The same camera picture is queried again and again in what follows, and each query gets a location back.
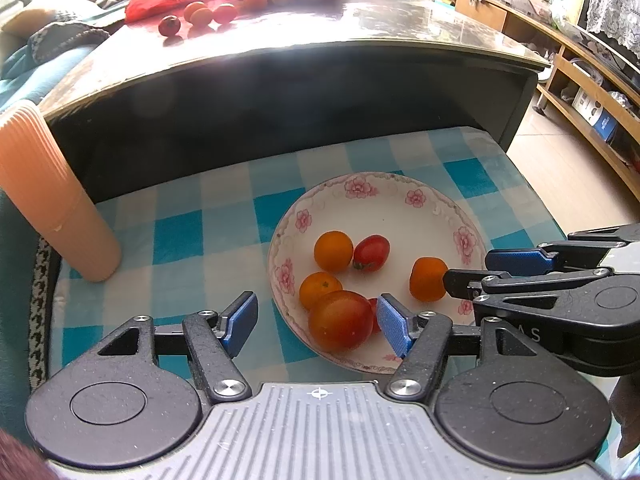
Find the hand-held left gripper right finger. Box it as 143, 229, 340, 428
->
377, 294, 566, 403

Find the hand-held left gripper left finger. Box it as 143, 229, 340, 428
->
75, 291, 259, 405

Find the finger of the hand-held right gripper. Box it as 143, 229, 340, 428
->
444, 267, 615, 318
485, 225, 640, 273

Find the large red-orange tomato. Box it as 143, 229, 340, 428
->
307, 290, 375, 353

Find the oblong red cherry tomato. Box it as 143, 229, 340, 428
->
352, 234, 391, 273

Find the floral white plate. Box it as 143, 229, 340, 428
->
266, 172, 488, 375

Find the blue white checkered cloth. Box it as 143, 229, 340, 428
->
52, 125, 576, 391

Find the blue white box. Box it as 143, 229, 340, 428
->
572, 87, 618, 141

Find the wooden media cabinet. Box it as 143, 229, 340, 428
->
455, 0, 640, 201

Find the houndstooth seat cover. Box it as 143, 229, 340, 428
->
29, 237, 63, 396

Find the dark coffee table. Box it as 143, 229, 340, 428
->
37, 0, 553, 206

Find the pink ribbed cup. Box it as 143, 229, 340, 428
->
0, 100, 122, 283

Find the dark red clothing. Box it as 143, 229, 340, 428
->
0, 427, 48, 480

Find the white lace cloth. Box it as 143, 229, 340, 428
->
586, 0, 640, 51

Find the yellow-orange kumquat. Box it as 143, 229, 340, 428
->
183, 1, 211, 26

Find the houndstooth cushion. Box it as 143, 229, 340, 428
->
30, 22, 111, 66

